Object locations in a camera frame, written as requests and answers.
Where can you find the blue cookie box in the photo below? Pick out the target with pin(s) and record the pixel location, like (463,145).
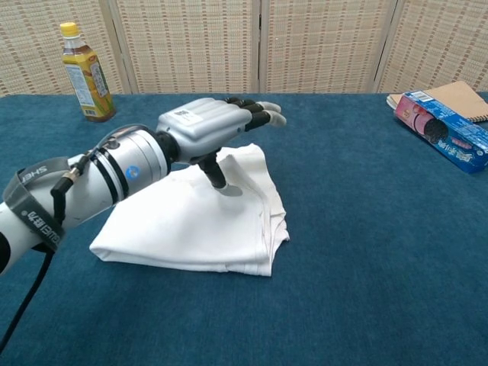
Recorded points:
(453,137)

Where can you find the woven bamboo folding screen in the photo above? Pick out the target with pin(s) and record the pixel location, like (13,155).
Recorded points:
(190,45)

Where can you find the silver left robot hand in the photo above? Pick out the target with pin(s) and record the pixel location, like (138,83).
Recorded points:
(202,126)

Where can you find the tea bottle with yellow cap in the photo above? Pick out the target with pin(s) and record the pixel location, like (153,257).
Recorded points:
(89,87)

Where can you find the white T-shirt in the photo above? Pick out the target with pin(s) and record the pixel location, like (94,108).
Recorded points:
(183,228)

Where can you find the brown spiral notebook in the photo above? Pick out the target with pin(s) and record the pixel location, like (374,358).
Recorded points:
(455,97)

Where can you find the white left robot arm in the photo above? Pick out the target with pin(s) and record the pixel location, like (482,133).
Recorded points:
(137,160)

